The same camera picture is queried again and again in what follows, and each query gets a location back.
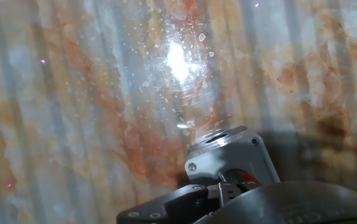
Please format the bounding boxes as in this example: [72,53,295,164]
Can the orange marble pattern mat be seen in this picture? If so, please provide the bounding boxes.
[0,0,357,224]

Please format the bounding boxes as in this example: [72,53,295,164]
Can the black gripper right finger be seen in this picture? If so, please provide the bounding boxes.
[193,179,357,224]

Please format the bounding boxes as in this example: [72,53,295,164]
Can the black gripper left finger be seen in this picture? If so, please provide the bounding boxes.
[117,182,226,224]

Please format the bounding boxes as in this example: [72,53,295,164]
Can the grey box red mushroom button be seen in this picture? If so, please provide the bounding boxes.
[184,125,281,188]

